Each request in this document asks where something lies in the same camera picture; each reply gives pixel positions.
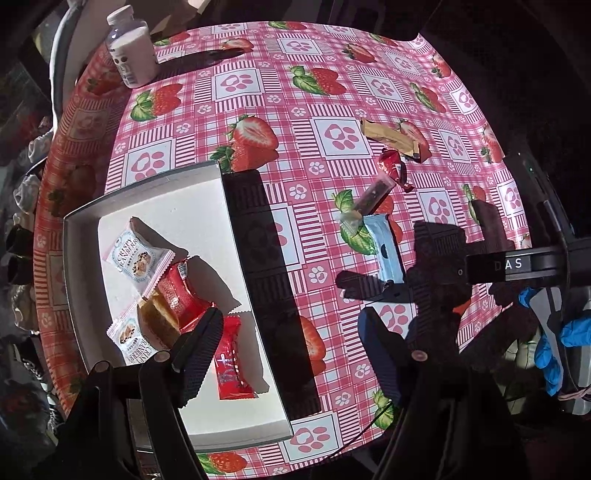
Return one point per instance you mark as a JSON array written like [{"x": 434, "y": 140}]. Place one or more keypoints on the red long snack packet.
[{"x": 230, "y": 381}]

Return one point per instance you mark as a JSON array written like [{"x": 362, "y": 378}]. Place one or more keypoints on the red white strawberry tablecloth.
[{"x": 291, "y": 106}]

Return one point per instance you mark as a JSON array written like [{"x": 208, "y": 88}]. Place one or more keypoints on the red cake snack packet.
[{"x": 172, "y": 309}]

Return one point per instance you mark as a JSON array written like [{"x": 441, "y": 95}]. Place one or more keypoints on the light blue snack bar wrapper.
[{"x": 390, "y": 266}]

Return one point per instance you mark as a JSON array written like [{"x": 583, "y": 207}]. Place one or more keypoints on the white plastic bottle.
[{"x": 130, "y": 47}]

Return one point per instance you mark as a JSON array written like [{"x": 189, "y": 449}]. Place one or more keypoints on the white cardboard box tray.
[{"x": 183, "y": 210}]

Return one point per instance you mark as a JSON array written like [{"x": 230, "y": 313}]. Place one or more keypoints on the gold brown snack wrapper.
[{"x": 391, "y": 138}]

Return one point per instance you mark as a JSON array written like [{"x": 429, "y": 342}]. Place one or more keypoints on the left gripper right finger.
[{"x": 387, "y": 352}]

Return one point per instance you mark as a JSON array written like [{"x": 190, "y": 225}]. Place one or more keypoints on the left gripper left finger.
[{"x": 192, "y": 356}]

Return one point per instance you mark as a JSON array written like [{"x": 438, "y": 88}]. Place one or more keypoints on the red candy wrapper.
[{"x": 392, "y": 164}]

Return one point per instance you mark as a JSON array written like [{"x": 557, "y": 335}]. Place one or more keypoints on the white crispy cranberry packet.
[{"x": 140, "y": 262}]

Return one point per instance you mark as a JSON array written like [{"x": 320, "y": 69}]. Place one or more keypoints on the clear dark seaweed bar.
[{"x": 352, "y": 217}]

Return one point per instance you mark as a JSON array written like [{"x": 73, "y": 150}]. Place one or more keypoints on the blue gloved hand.
[{"x": 563, "y": 349}]

